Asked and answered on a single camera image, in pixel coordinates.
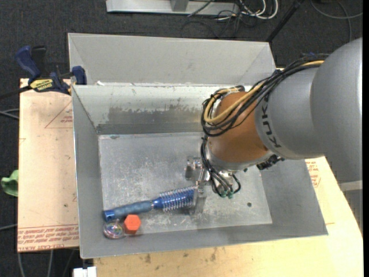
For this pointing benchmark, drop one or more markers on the brown cardboard board red print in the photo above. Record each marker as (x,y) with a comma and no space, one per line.
(46,166)

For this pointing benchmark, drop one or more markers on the clear glass round thing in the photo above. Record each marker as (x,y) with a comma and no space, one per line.
(113,231)

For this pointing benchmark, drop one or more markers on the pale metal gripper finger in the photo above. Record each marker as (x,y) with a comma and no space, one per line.
(201,202)
(192,203)

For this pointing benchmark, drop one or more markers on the black cylinder on white bracket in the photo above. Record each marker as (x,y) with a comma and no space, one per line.
(268,162)

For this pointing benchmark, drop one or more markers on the grey metal bin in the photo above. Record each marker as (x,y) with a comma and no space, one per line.
(161,68)

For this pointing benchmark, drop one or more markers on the orange hexagonal block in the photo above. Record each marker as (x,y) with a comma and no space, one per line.
(132,224)

